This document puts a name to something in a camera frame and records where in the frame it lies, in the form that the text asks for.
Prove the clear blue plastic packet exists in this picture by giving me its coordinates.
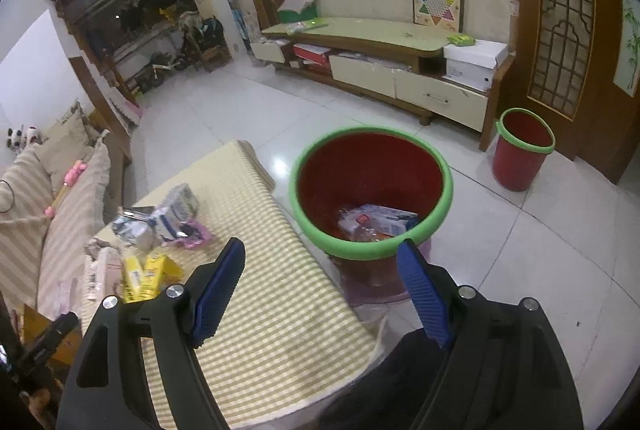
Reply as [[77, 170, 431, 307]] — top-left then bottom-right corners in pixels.
[[337, 204, 421, 242]]

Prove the white child's bike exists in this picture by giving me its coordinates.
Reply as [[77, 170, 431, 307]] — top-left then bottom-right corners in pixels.
[[145, 60, 186, 88]]

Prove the orange cardboard box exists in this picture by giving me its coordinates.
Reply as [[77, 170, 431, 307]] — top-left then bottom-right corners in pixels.
[[22, 304, 82, 366]]

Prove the wooden cream tv stand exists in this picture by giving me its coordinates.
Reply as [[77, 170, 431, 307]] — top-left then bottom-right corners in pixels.
[[250, 16, 516, 152]]

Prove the green and white box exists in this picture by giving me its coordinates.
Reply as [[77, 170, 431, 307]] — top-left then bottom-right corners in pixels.
[[276, 0, 321, 25]]

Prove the pink toy stick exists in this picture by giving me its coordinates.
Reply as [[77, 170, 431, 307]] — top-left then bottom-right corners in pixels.
[[44, 161, 86, 218]]

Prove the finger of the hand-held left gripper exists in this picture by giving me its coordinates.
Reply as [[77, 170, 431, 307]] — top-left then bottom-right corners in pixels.
[[30, 312, 80, 361]]

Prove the silver foil wrapper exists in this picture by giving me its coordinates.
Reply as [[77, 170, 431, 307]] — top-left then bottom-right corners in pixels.
[[111, 206, 156, 246]]

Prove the bamboo wall poster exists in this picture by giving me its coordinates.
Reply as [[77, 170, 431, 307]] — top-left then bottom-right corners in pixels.
[[612, 0, 640, 98]]

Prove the pink plastic stool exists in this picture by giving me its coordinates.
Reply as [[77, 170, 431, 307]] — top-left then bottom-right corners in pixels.
[[340, 237, 433, 309]]

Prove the clear plastic pack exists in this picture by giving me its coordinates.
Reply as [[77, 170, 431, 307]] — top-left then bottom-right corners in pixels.
[[286, 21, 328, 36]]

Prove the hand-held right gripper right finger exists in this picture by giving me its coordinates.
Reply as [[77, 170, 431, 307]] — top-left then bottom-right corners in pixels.
[[397, 239, 585, 430]]

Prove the yellow cardboard box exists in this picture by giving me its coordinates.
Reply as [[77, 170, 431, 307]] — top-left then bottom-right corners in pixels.
[[121, 251, 183, 303]]

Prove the pink foil wrapper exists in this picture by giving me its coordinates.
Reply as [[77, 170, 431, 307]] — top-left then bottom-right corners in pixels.
[[167, 219, 213, 250]]

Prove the star checkers game board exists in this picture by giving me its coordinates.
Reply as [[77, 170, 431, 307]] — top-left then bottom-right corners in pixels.
[[411, 0, 465, 32]]

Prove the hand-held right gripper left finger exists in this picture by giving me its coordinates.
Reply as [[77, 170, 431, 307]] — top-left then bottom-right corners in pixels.
[[56, 237, 246, 430]]

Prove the white cardboard box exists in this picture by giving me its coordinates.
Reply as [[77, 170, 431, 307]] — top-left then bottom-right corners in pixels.
[[443, 39, 508, 92]]

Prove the wooden chair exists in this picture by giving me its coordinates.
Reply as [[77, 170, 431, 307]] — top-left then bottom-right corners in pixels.
[[187, 17, 233, 73]]

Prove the small red green-rimmed bin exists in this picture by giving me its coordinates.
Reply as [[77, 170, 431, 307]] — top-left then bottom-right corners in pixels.
[[491, 108, 556, 192]]

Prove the red box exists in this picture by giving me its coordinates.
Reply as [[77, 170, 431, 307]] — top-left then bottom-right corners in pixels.
[[292, 44, 333, 72]]

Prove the yellow checkered tablecloth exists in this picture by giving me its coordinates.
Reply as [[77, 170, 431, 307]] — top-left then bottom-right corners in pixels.
[[95, 140, 378, 430]]

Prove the wooden lattice door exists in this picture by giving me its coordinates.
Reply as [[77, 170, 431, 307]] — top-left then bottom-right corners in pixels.
[[510, 0, 631, 183]]

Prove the pale blue paper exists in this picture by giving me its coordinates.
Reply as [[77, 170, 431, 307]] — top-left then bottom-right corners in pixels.
[[152, 183, 201, 236]]

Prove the dark wooden display cabinet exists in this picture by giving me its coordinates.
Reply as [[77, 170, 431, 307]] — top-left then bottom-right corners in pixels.
[[60, 0, 191, 96]]

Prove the black and white plush toy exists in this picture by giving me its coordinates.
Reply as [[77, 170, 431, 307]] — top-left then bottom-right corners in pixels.
[[6, 126, 43, 153]]

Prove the striped beige sofa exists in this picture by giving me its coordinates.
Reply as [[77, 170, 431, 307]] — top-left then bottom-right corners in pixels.
[[0, 102, 126, 326]]

